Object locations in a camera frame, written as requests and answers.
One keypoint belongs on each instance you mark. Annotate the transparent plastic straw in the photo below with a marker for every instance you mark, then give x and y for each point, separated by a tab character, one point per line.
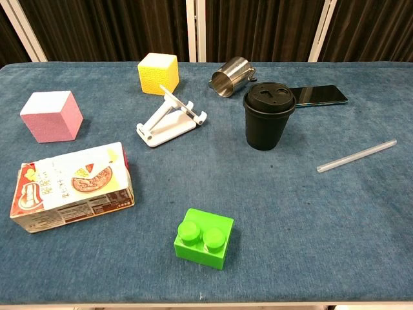
355	157

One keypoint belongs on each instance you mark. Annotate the black lidded coffee cup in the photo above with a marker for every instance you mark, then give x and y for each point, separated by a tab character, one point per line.
266	122

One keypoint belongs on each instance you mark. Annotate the stainless steel cup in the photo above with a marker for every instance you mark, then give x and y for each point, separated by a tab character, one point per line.
230	77

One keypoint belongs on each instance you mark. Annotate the white folding phone stand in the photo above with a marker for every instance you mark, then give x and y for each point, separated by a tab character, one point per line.
167	121

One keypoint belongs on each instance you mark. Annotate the green toy building brick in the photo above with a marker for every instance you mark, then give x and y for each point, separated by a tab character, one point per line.
205	239

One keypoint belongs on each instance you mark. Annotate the yellow foam cube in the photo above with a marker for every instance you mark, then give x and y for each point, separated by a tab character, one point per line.
158	76

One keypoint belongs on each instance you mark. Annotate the blue table cloth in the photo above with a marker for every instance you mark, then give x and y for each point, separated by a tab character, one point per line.
290	210

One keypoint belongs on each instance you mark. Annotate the black smartphone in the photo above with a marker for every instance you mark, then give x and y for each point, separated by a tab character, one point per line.
319	94

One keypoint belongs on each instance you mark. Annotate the red white snack carton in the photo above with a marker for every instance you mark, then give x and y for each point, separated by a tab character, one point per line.
71	189

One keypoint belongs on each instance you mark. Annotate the dark pleated curtain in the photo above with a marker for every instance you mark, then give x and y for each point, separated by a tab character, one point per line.
113	29

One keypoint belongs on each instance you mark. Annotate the pink foam cube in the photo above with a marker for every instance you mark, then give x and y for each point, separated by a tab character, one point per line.
51	117

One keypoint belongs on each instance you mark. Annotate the white upright frame post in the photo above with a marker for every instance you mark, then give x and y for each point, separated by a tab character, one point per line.
195	30

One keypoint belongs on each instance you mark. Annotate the white slanted frame post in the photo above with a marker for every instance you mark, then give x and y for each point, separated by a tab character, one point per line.
322	30
24	29

